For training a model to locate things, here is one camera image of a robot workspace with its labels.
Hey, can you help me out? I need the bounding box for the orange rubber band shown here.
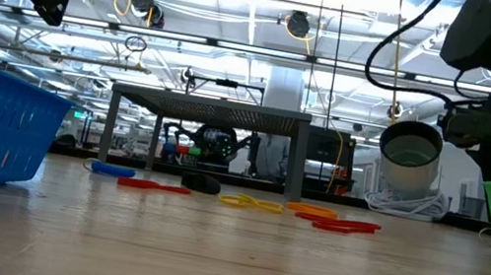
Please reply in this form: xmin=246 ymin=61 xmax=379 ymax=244
xmin=285 ymin=199 xmax=340 ymax=221

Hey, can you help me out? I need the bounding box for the blue coil keychain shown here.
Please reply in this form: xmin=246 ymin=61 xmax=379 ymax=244
xmin=81 ymin=155 xmax=139 ymax=181

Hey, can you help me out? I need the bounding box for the long ceiling light rail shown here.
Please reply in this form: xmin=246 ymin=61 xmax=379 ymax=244
xmin=0 ymin=1 xmax=491 ymax=96

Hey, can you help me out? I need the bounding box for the yellow hanging cable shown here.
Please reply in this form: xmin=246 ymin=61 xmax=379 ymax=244
xmin=376 ymin=0 xmax=419 ymax=124

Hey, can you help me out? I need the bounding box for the grey trash bin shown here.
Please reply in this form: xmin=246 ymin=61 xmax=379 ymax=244
xmin=460 ymin=194 xmax=488 ymax=222

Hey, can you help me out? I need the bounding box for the white cylindrical camera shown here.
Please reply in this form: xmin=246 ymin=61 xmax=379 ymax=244
xmin=369 ymin=113 xmax=449 ymax=205

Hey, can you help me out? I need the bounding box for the white coiled cable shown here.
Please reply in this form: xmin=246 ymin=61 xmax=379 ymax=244
xmin=361 ymin=177 xmax=453 ymax=226

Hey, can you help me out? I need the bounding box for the black hanging power cable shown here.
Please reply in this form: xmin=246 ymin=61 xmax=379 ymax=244
xmin=319 ymin=0 xmax=351 ymax=130

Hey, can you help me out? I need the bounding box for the person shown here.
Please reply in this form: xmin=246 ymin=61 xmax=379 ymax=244
xmin=251 ymin=132 xmax=296 ymax=185

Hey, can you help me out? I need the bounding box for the red rubber band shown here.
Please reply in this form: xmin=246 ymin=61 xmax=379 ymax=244
xmin=115 ymin=174 xmax=193 ymax=198
xmin=293 ymin=209 xmax=383 ymax=240

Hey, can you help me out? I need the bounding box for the black aluminium table frame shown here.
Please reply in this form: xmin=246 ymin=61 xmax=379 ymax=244
xmin=46 ymin=140 xmax=491 ymax=231

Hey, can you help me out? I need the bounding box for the yellow rubber band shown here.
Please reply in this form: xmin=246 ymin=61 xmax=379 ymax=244
xmin=217 ymin=189 xmax=287 ymax=216

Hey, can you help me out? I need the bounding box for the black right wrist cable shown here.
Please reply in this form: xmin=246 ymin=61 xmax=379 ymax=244
xmin=361 ymin=0 xmax=491 ymax=114

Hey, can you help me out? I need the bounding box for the distant black robot station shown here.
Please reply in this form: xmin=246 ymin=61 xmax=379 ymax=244
xmin=157 ymin=116 xmax=260 ymax=178

